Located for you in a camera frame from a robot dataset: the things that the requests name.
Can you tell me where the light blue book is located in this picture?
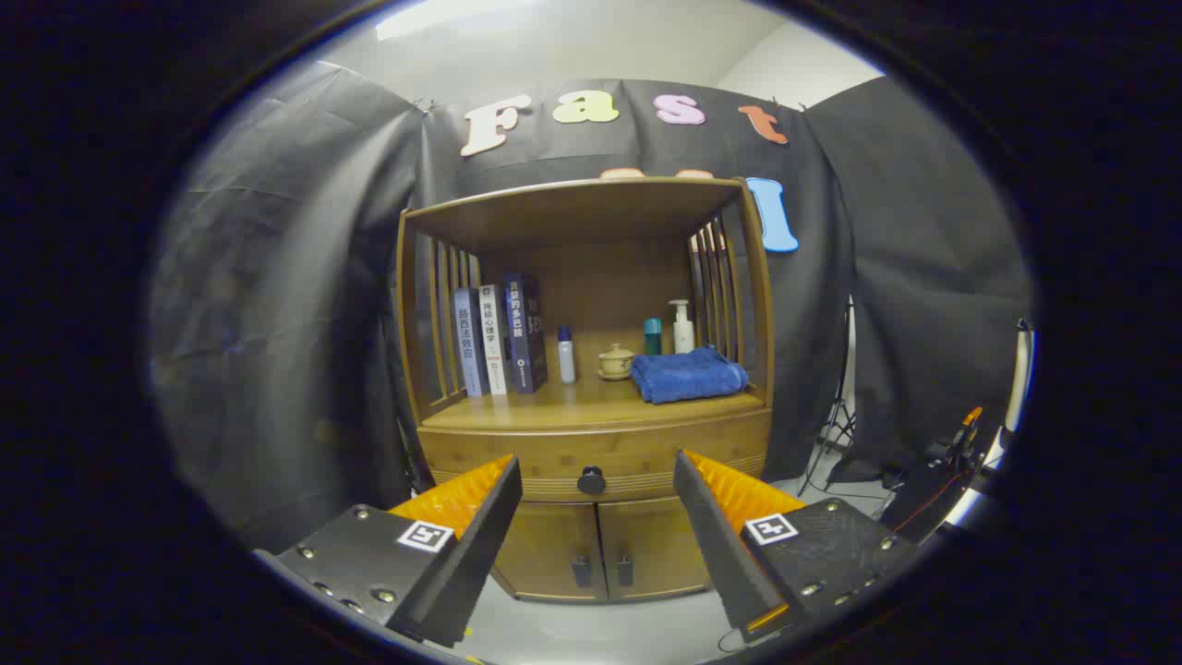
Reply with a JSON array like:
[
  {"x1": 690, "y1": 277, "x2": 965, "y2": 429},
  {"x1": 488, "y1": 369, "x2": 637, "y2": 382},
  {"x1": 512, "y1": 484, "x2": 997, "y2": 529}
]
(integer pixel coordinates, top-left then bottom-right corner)
[{"x1": 453, "y1": 287, "x2": 490, "y2": 398}]

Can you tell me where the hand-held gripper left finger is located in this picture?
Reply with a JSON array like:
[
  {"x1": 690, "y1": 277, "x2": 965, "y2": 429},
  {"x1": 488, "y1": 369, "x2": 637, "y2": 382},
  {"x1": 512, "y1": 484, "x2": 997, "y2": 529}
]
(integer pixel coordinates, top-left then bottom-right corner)
[{"x1": 254, "y1": 454, "x2": 524, "y2": 647}]

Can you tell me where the dark blue book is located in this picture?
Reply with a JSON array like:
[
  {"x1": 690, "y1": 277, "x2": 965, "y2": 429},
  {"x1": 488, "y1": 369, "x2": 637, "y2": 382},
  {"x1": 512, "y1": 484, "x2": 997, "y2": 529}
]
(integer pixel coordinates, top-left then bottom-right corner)
[{"x1": 503, "y1": 272, "x2": 549, "y2": 394}]

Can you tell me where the black device with orange part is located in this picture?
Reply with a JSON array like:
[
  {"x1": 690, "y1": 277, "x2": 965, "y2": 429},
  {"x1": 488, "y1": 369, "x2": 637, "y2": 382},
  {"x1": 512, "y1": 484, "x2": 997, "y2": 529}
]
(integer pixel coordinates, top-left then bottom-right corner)
[{"x1": 877, "y1": 406, "x2": 984, "y2": 546}]

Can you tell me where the wooden cabinet door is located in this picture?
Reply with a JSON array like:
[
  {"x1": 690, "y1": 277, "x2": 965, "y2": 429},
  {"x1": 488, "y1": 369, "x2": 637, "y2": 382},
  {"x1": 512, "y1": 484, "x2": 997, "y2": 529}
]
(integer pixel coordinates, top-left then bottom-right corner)
[
  {"x1": 489, "y1": 502, "x2": 610, "y2": 603},
  {"x1": 598, "y1": 496, "x2": 712, "y2": 599}
]

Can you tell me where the wooden drawer with black knob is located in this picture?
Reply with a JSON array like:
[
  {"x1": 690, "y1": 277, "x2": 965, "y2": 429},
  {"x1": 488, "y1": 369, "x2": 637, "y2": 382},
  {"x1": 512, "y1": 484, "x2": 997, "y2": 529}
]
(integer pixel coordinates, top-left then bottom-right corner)
[{"x1": 417, "y1": 409, "x2": 773, "y2": 504}]

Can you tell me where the black backdrop cloth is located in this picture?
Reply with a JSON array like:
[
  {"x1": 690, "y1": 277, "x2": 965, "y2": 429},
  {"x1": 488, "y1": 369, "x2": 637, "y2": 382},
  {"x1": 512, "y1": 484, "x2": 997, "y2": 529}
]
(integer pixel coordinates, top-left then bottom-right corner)
[{"x1": 148, "y1": 60, "x2": 1035, "y2": 555}]

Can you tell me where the black light stand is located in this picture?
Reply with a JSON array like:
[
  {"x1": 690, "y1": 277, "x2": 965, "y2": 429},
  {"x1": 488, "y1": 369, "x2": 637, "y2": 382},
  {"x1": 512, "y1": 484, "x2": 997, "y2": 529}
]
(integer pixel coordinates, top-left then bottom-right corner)
[{"x1": 799, "y1": 296, "x2": 860, "y2": 495}]

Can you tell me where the blue folded towel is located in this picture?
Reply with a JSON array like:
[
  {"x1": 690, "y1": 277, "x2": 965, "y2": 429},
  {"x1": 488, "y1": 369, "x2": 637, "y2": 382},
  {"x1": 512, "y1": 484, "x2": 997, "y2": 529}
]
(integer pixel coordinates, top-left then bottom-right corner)
[{"x1": 631, "y1": 345, "x2": 750, "y2": 405}]

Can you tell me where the white book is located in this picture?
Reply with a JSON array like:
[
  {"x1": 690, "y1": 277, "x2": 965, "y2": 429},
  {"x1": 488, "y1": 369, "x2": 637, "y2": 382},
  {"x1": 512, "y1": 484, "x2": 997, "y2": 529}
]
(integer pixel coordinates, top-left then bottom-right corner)
[{"x1": 478, "y1": 284, "x2": 511, "y2": 396}]

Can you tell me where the wooden countertop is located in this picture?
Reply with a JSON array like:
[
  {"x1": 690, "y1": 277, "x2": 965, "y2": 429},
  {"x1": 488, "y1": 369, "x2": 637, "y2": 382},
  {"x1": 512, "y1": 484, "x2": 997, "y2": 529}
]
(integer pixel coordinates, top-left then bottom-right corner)
[{"x1": 420, "y1": 374, "x2": 769, "y2": 432}]

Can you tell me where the wooden cabinet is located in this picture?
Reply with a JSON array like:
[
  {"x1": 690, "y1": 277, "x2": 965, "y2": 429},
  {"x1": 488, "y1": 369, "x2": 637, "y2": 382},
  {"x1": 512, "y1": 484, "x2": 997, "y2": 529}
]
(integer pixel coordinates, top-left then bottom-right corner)
[{"x1": 395, "y1": 175, "x2": 777, "y2": 606}]

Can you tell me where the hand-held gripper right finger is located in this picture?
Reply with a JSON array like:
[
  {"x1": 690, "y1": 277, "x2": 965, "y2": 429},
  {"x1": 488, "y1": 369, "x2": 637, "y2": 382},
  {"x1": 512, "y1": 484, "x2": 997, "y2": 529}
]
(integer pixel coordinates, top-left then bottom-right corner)
[{"x1": 672, "y1": 449, "x2": 920, "y2": 645}]

